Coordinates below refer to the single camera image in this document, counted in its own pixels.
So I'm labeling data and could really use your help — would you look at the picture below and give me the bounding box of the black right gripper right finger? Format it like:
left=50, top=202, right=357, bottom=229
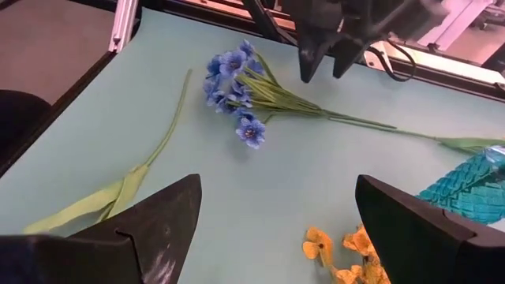
left=353, top=174, right=505, bottom=284

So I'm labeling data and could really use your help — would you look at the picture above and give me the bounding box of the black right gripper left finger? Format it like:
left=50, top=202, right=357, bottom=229
left=0, top=173, right=204, bottom=284

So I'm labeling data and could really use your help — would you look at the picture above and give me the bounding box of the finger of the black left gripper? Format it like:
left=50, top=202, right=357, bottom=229
left=297, top=40, right=333, bottom=84
left=333, top=37, right=370, bottom=80

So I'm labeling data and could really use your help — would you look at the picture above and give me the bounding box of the teal patterned glass vase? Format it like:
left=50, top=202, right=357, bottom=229
left=416, top=144, right=505, bottom=226

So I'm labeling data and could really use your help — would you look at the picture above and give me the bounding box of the black artificial tulip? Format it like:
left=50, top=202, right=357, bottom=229
left=22, top=69, right=193, bottom=236

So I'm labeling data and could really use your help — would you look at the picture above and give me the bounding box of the blue artificial flower bunch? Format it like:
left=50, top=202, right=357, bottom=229
left=202, top=38, right=398, bottom=151

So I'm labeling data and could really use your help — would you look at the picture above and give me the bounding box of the yellow artificial flower bunch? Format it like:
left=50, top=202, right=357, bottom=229
left=301, top=224, right=391, bottom=284

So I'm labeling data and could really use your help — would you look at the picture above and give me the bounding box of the silver aluminium post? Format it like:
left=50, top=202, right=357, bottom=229
left=108, top=0, right=140, bottom=54

